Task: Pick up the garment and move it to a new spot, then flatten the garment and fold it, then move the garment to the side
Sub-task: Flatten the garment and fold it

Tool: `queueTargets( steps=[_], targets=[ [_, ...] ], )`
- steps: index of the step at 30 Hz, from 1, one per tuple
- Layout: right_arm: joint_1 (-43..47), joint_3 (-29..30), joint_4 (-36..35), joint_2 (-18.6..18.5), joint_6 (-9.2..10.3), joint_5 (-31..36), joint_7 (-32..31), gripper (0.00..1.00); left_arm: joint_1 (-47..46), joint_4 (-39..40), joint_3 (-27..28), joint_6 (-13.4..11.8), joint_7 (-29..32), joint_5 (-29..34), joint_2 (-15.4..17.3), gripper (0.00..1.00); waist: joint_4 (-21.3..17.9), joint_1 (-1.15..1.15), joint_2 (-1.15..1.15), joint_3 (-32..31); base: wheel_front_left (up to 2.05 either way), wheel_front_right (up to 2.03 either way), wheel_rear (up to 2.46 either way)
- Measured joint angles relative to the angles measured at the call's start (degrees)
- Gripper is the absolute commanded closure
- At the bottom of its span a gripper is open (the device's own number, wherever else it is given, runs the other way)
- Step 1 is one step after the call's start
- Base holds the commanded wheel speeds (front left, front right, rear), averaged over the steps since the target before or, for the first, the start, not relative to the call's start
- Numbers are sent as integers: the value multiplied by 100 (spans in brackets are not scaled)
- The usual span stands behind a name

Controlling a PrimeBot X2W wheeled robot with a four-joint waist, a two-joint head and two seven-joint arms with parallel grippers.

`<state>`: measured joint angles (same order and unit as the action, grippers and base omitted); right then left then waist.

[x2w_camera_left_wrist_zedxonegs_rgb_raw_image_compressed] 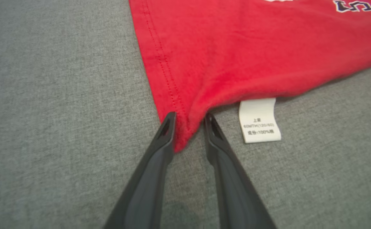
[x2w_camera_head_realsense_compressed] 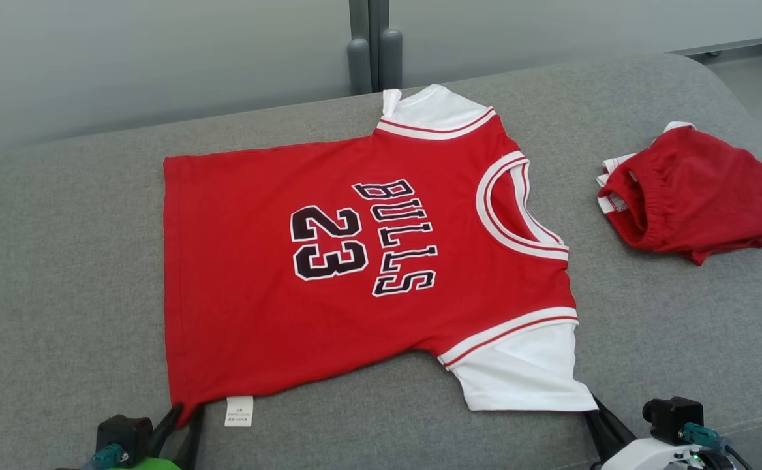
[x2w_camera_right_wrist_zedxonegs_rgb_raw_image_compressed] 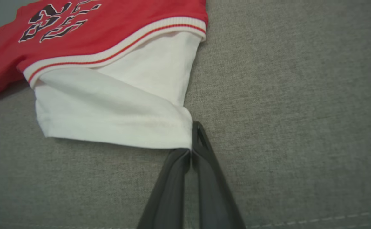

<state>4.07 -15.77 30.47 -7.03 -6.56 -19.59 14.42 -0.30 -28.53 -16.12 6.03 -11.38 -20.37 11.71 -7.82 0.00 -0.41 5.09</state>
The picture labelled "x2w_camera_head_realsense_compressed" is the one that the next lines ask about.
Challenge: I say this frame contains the red shorts with white stripes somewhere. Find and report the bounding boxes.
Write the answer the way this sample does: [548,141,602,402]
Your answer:
[594,121,762,267]

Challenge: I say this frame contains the red Bulls 23 jersey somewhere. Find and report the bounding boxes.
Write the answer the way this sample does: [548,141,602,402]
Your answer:
[162,83,599,430]

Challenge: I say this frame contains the grey partition post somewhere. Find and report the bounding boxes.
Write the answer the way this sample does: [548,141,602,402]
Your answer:
[372,0,404,91]
[346,0,374,96]

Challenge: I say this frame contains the grey partition base rail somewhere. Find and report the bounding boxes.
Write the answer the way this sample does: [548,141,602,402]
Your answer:
[667,33,762,58]

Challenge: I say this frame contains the black right cable teal plug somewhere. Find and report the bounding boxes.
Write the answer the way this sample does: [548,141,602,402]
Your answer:
[677,422,755,470]

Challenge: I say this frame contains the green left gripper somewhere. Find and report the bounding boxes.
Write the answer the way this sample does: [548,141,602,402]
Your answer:
[102,403,205,470]

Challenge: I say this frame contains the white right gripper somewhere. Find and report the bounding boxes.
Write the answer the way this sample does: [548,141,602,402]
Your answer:
[583,395,683,470]

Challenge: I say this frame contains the grey fabric sofa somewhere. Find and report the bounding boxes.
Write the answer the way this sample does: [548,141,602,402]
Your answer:
[0,52,762,470]

